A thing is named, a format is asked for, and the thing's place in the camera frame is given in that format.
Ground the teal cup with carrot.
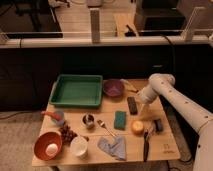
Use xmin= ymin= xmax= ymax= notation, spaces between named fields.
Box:
xmin=41 ymin=111 xmax=65 ymax=126

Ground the small dark block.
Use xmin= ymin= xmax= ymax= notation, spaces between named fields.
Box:
xmin=154 ymin=119 xmax=163 ymax=132

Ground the metal spoon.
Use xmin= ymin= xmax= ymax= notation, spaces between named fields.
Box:
xmin=97 ymin=120 xmax=116 ymax=137

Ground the green sponge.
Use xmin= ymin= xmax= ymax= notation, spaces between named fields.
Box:
xmin=114 ymin=111 xmax=126 ymax=130

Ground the wooden spatula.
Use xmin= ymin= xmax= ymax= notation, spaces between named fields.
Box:
xmin=121 ymin=79 xmax=138 ymax=93

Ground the purple bowl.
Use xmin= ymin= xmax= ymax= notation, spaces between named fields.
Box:
xmin=103 ymin=79 xmax=124 ymax=97

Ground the small metal cup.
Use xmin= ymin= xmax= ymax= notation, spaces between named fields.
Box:
xmin=82 ymin=114 xmax=94 ymax=129

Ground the green plastic tray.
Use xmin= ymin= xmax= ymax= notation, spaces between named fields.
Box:
xmin=49 ymin=74 xmax=103 ymax=108

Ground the white metal railing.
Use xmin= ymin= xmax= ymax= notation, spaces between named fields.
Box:
xmin=0 ymin=9 xmax=213 ymax=48

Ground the bunch of dark grapes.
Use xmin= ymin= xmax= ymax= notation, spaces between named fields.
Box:
xmin=59 ymin=124 xmax=77 ymax=145

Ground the black eraser block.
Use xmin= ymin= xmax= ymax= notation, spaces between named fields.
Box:
xmin=127 ymin=97 xmax=138 ymax=115

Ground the yellow round fruit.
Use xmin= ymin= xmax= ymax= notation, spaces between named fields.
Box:
xmin=131 ymin=120 xmax=144 ymax=135

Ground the blue folded cloth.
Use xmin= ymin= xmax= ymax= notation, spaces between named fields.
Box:
xmin=97 ymin=136 xmax=126 ymax=161

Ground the white cup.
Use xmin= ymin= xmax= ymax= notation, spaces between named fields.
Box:
xmin=70 ymin=136 xmax=88 ymax=159

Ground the orange bowl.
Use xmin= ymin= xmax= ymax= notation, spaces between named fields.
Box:
xmin=34 ymin=132 xmax=62 ymax=161

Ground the white egg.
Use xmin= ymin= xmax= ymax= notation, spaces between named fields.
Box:
xmin=46 ymin=144 xmax=58 ymax=156

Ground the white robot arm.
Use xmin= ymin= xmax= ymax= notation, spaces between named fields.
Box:
xmin=138 ymin=73 xmax=213 ymax=171

